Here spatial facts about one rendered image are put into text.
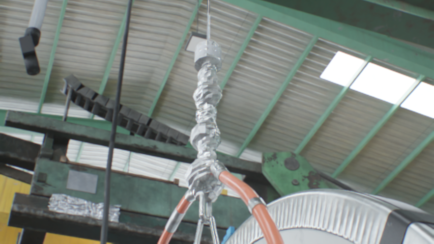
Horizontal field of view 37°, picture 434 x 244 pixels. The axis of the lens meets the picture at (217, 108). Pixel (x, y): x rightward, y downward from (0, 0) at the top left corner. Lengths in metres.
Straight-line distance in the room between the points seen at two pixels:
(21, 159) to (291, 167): 0.74
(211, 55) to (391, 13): 3.12
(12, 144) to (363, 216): 1.29
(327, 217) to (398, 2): 3.53
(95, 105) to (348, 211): 1.28
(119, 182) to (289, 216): 0.96
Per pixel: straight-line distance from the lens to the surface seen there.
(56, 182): 1.67
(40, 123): 1.79
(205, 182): 0.74
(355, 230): 0.65
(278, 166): 1.88
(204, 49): 0.87
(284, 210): 0.81
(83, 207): 1.65
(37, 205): 1.64
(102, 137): 1.80
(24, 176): 1.80
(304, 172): 1.90
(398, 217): 0.59
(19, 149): 1.80
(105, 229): 1.51
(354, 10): 3.88
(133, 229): 1.64
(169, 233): 0.89
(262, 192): 1.93
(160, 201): 1.71
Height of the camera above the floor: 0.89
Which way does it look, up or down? 40 degrees up
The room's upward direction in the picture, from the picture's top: straight up
